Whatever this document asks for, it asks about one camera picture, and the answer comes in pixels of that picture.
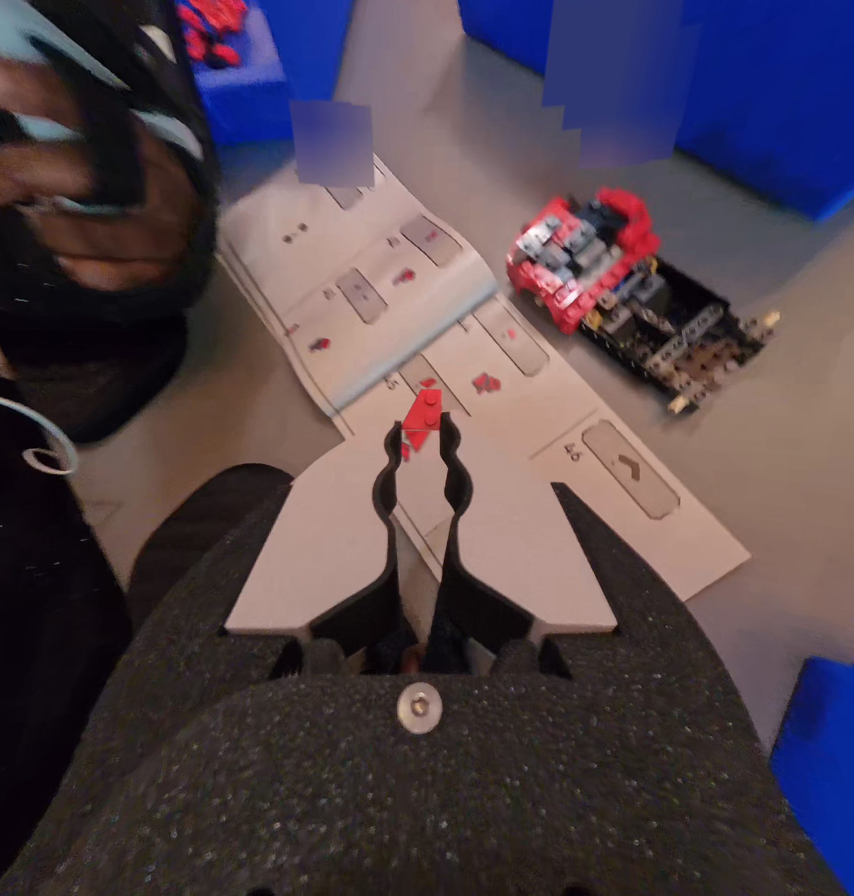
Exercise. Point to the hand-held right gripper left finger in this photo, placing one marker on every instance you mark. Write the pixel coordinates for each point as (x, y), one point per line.
(315, 553)

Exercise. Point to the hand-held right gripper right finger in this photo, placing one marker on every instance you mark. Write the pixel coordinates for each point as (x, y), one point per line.
(532, 553)

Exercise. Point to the lego instruction booklet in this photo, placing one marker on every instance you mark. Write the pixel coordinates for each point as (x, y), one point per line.
(630, 553)

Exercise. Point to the pile of red lego pieces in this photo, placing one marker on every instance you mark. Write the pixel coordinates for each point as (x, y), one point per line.
(213, 35)

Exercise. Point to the partly built lego car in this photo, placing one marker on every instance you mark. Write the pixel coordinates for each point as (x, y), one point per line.
(679, 329)

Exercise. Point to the person's left hand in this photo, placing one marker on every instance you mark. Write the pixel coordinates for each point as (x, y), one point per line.
(167, 210)

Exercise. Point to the person's black clothing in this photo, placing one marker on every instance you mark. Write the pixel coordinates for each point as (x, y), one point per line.
(34, 595)

